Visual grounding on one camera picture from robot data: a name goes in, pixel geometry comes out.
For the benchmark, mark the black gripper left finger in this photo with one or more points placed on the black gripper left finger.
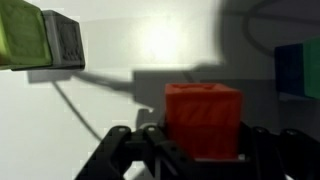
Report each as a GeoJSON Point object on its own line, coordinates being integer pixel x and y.
{"type": "Point", "coordinates": [121, 147]}

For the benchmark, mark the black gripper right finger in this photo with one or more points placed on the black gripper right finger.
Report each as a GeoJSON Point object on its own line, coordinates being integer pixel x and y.
{"type": "Point", "coordinates": [268, 156]}

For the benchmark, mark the orange block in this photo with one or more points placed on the orange block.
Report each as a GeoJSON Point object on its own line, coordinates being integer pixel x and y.
{"type": "Point", "coordinates": [204, 119]}

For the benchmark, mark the blue block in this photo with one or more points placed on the blue block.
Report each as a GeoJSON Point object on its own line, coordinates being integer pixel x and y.
{"type": "Point", "coordinates": [289, 69]}

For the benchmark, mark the lime green block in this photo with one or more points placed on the lime green block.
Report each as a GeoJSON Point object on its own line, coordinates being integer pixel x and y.
{"type": "Point", "coordinates": [23, 39]}

